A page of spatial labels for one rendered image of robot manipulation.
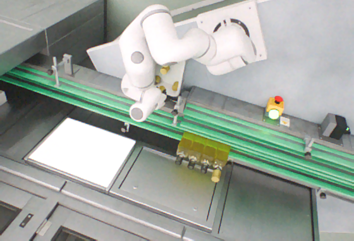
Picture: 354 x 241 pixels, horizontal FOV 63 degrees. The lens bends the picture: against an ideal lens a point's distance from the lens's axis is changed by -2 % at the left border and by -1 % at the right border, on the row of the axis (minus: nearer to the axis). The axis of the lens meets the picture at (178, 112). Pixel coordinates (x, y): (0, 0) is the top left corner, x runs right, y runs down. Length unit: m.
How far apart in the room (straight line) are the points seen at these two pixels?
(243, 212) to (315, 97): 0.62
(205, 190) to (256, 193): 0.27
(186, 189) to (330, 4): 0.96
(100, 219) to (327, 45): 1.18
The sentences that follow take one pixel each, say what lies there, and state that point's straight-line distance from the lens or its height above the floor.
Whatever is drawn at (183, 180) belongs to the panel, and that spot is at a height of 1.12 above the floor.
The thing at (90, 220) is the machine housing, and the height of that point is 1.45.
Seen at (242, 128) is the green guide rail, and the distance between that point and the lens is 1.35.
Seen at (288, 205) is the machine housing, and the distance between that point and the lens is 1.56.
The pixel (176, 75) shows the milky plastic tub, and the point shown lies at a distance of 1.48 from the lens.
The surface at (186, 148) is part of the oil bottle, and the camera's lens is 1.33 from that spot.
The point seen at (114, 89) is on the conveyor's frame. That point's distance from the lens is 1.56.
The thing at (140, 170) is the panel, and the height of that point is 1.15.
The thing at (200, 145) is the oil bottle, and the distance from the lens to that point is 1.36.
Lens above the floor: 1.99
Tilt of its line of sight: 50 degrees down
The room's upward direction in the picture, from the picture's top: 153 degrees counter-clockwise
